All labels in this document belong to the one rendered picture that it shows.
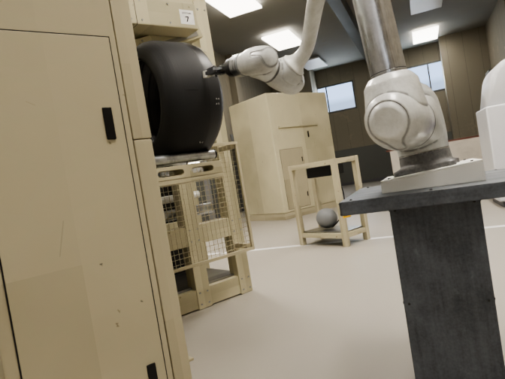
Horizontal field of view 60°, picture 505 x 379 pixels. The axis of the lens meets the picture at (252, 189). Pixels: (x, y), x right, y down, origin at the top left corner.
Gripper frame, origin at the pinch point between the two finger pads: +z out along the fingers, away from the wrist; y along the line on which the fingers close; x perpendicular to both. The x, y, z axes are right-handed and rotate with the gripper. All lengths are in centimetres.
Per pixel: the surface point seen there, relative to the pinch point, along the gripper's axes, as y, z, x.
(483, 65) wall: -1124, 370, -89
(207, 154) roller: -3.3, 11.9, 35.5
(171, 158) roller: 15.5, 11.9, 35.4
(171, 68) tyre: 14.0, 6.7, -2.7
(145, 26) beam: -2, 58, -32
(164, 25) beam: -12, 56, -33
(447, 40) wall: -1086, 447, -167
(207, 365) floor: 21, -10, 123
